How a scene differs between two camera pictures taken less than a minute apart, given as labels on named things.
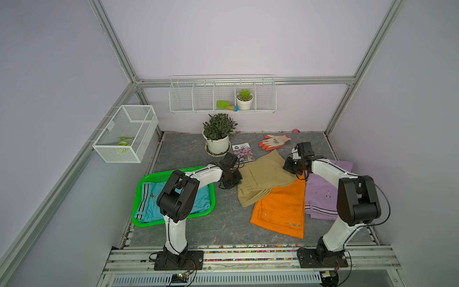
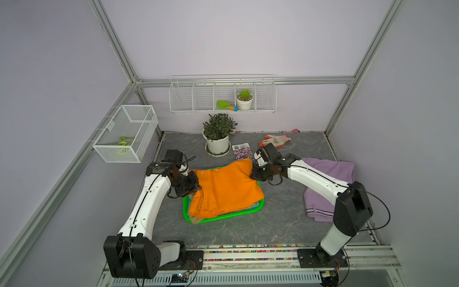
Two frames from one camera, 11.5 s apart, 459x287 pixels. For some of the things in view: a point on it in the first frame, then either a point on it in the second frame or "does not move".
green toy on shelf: (223, 104) does not move
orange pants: (283, 211) to (225, 189)
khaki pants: (257, 177) to (193, 219)
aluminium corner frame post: (392, 8) does not move
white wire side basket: (126, 137) does not move
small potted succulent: (244, 99) does not move
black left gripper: (238, 177) to (193, 186)
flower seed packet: (242, 153) does not move
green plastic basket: (146, 211) to (187, 219)
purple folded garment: (321, 196) does not move
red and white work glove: (274, 142) does not move
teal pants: (147, 210) to (254, 205)
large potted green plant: (216, 131) does not move
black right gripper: (287, 165) to (254, 173)
